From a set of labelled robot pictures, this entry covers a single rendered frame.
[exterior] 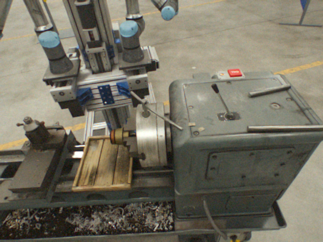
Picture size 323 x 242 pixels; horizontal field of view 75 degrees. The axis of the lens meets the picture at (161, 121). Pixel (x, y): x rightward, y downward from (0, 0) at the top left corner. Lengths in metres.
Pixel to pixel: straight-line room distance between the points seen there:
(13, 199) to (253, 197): 1.20
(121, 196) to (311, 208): 1.65
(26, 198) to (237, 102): 1.09
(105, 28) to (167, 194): 1.17
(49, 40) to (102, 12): 0.38
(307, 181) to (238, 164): 1.53
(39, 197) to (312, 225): 1.98
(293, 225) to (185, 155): 1.49
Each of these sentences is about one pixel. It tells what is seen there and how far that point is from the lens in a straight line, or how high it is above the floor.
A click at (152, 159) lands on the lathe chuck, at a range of 0.96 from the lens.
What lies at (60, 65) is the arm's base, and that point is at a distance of 1.56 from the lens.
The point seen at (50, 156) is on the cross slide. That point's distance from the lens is 1.31.
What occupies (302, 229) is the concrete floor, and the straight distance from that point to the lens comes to 2.20.
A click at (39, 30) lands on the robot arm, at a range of 1.64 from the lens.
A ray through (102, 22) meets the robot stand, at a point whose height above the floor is 1.38.
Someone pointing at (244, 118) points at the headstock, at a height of 1.25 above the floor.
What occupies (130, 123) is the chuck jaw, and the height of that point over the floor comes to 1.14.
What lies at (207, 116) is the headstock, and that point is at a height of 1.26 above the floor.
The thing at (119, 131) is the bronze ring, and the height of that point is 1.12.
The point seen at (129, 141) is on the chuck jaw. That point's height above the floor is 1.11.
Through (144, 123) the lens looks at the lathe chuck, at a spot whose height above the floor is 1.22.
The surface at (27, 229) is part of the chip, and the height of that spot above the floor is 0.54.
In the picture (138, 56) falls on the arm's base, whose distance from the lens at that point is 1.49.
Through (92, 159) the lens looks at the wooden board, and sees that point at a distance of 1.30.
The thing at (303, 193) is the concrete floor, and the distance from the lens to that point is 2.36.
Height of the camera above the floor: 1.86
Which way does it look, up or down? 44 degrees down
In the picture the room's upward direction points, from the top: 5 degrees counter-clockwise
